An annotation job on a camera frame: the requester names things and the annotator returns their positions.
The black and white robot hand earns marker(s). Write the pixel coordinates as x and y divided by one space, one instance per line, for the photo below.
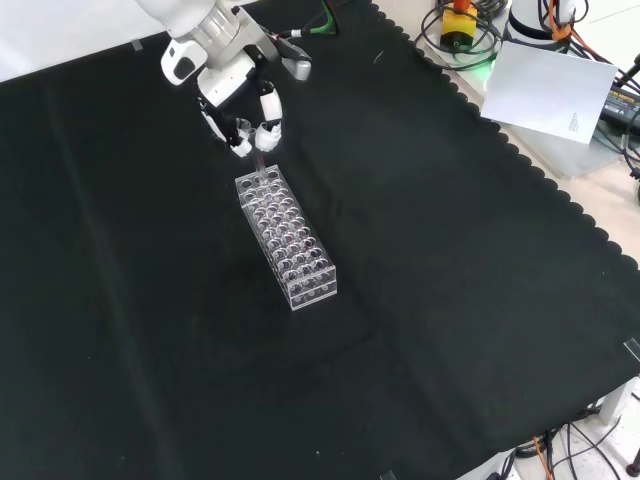
227 82

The clear glass test tube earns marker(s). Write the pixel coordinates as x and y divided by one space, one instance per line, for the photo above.
260 162

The clear acrylic test tube rack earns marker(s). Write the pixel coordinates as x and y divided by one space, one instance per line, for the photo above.
287 240

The clear tape piece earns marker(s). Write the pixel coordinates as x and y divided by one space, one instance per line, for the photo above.
136 45
387 475
633 348

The yellow stop button box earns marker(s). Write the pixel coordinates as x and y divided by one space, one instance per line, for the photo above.
460 30

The black bench cloth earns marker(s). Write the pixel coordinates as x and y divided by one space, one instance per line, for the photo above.
450 250

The pale board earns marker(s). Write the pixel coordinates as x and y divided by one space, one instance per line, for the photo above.
545 90

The grey platform plate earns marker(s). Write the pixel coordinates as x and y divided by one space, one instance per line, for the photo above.
565 155

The black power adapter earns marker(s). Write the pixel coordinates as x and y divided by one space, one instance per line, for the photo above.
620 105

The white table leg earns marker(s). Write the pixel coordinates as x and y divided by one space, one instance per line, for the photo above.
617 400

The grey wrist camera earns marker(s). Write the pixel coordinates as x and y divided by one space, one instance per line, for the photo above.
298 67

